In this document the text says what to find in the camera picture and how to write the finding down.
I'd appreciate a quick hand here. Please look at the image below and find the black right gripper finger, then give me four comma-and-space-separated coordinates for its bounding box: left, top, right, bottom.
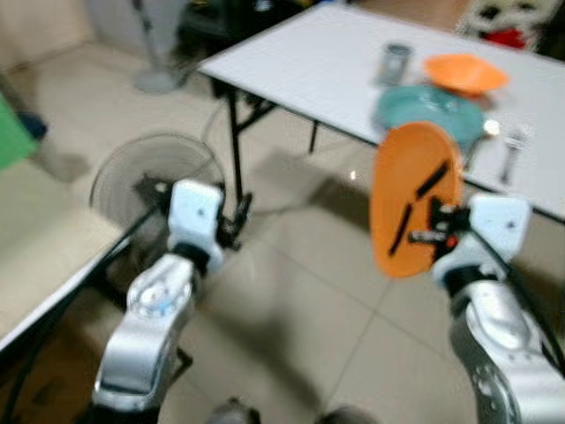
388, 202, 417, 258
415, 163, 450, 201

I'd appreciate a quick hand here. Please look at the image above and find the orange plate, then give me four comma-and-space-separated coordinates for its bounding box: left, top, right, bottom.
368, 120, 464, 280

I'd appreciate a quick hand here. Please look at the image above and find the black table leg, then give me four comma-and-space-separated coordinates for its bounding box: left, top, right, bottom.
208, 75, 276, 215

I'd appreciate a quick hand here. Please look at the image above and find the teal plate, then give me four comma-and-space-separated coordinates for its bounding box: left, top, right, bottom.
376, 85, 487, 153

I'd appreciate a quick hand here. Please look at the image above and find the silver spoon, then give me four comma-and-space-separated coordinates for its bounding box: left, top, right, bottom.
464, 118, 502, 170

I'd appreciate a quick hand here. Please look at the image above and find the silver fork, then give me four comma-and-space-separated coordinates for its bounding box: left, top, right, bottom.
500, 127, 529, 186

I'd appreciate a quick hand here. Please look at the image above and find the black floor fan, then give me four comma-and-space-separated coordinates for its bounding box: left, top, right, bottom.
89, 132, 230, 238

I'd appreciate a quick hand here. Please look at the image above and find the orange plastic bowl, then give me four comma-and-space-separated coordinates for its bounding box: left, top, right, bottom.
422, 53, 511, 97

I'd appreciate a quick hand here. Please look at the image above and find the grey cup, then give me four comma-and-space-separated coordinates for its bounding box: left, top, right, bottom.
379, 42, 414, 88

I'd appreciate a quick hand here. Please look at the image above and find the red item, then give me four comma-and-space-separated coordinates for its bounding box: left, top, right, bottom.
484, 27, 532, 51

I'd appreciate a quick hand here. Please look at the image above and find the white storage rack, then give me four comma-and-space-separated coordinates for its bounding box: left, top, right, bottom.
457, 0, 565, 43

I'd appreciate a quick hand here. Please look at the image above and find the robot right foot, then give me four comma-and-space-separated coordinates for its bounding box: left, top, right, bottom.
316, 405, 382, 424

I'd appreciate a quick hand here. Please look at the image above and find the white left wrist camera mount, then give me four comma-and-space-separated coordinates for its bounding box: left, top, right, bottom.
167, 179, 225, 268

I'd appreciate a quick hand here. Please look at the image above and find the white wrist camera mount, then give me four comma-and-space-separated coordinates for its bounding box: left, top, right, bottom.
167, 179, 225, 268
467, 193, 533, 266

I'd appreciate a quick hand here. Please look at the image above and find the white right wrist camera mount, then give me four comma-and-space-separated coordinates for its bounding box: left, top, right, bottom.
467, 193, 533, 266

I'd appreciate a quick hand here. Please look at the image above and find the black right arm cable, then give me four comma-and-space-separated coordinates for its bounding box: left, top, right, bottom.
488, 250, 565, 374

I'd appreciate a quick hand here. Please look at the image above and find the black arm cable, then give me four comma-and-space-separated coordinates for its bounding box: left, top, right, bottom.
0, 208, 173, 424
488, 250, 565, 374

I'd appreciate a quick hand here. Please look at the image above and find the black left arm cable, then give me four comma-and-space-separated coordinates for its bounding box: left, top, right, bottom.
0, 208, 173, 424

